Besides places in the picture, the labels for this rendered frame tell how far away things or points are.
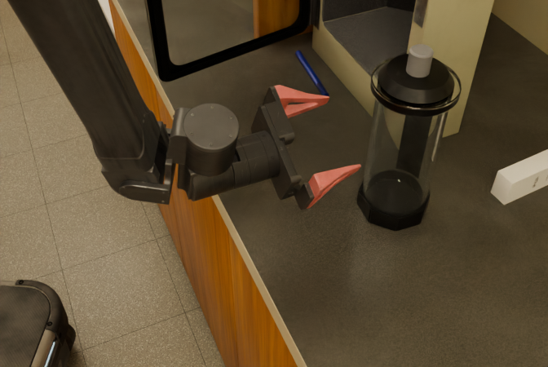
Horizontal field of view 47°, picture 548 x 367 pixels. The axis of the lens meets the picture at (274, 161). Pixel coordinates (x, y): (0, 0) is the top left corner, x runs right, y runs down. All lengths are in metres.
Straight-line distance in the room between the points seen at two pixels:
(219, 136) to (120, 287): 1.43
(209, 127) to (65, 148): 1.90
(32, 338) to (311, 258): 0.99
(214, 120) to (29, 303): 1.20
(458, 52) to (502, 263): 0.30
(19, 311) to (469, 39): 1.29
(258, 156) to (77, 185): 1.68
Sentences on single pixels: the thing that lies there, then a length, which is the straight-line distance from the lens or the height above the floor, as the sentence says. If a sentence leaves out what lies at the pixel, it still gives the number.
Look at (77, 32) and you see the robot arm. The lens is 0.53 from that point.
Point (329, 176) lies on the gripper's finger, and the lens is 0.72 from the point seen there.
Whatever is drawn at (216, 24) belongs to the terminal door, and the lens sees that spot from 1.07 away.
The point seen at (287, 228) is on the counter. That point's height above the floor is 0.94.
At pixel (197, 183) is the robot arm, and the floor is 1.13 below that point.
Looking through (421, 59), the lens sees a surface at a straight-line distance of 0.76.
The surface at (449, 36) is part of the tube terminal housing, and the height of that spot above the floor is 1.14.
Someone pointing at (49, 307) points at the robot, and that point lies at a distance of 1.75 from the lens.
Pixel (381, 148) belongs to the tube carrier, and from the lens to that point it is 0.82.
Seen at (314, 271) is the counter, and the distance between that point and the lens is 0.85.
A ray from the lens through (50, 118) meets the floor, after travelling 2.68.
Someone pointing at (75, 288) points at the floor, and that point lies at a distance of 2.07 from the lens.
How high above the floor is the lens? 1.63
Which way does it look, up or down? 44 degrees down
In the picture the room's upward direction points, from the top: straight up
